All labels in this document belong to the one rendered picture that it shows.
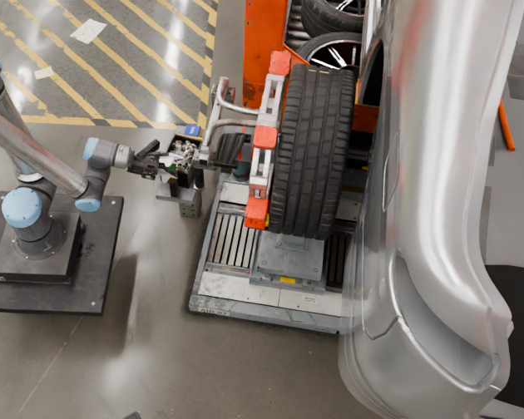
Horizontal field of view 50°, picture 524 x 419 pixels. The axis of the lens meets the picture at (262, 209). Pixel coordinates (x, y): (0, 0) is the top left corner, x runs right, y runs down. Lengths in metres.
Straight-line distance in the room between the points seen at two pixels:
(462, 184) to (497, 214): 0.95
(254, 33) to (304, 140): 0.70
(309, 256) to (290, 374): 0.55
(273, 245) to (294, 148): 0.89
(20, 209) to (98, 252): 0.43
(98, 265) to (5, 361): 0.61
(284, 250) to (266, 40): 0.96
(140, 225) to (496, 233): 1.77
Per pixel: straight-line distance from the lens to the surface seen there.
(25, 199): 2.43
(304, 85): 2.02
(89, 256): 2.65
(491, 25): 1.41
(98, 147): 2.25
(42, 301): 2.60
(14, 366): 2.86
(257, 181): 1.98
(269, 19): 2.40
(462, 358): 1.32
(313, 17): 3.53
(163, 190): 2.61
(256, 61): 2.55
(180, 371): 2.70
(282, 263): 2.66
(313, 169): 1.91
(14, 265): 2.61
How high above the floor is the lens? 2.56
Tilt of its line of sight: 56 degrees down
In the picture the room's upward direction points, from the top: 5 degrees clockwise
